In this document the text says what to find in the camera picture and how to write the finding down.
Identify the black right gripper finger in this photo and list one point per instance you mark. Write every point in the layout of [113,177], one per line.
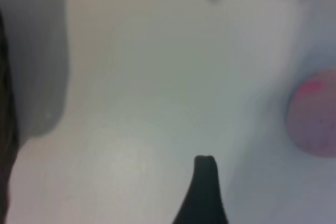
[204,197]

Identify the pink peach with green leaf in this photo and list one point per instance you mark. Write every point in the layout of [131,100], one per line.
[315,119]

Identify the dark brown wicker basket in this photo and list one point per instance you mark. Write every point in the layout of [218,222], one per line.
[5,108]

